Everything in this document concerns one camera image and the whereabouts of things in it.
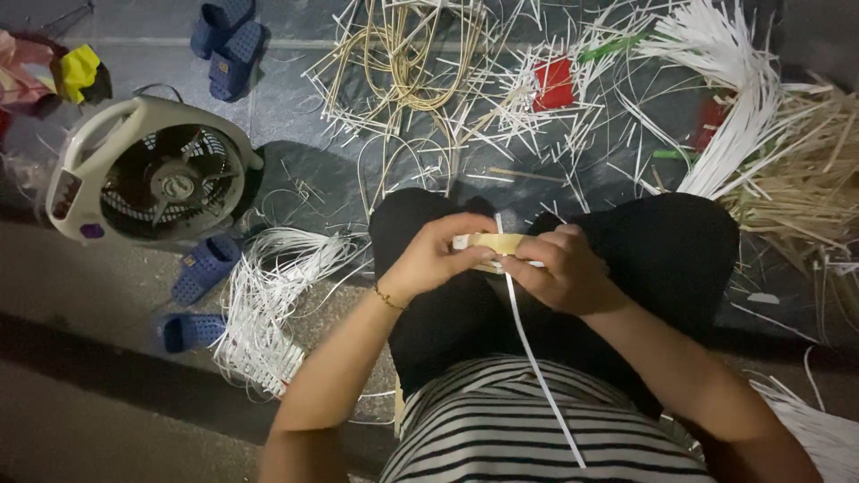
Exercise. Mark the black trousers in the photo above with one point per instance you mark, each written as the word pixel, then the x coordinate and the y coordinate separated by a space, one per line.
pixel 557 288

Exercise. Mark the large bundle of white strips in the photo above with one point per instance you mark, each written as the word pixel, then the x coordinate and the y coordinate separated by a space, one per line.
pixel 731 100

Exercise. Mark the person's left hand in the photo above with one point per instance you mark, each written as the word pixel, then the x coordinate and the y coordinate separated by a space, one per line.
pixel 429 258

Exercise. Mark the yellow and black cloth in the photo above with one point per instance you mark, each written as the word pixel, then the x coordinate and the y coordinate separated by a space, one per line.
pixel 79 74

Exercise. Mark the heap of tan strips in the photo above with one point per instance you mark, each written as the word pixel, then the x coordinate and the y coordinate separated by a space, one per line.
pixel 798 174

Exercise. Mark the blue perforated slipper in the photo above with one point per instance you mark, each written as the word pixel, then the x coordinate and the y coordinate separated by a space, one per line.
pixel 220 25
pixel 235 60
pixel 203 268
pixel 190 332

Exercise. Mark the red plastic object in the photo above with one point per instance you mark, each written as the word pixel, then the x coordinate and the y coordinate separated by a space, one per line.
pixel 708 124

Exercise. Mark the red plastic piece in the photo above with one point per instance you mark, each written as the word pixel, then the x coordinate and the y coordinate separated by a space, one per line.
pixel 554 84

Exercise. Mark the black white striped shirt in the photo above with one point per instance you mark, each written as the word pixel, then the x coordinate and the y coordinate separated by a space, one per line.
pixel 530 429

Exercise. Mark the pink plastic bag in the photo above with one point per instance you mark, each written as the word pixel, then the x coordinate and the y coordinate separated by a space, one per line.
pixel 23 70

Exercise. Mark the scattered white strip offcuts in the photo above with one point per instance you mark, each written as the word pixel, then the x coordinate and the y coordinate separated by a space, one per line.
pixel 510 114

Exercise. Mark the tan woven strip piece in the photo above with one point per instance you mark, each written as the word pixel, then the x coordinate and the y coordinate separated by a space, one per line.
pixel 493 245

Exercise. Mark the person's right hand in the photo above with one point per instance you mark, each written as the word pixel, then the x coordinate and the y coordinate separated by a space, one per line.
pixel 567 275

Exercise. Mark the green plastic tool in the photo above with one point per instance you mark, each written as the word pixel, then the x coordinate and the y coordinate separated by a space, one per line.
pixel 614 47

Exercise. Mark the white woven strip mat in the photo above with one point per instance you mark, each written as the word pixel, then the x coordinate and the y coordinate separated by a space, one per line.
pixel 275 302

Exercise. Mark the long white plastic strip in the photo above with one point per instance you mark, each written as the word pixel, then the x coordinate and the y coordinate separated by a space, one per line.
pixel 537 362

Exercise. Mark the white box fan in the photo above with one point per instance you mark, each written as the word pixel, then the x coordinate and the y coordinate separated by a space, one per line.
pixel 151 171

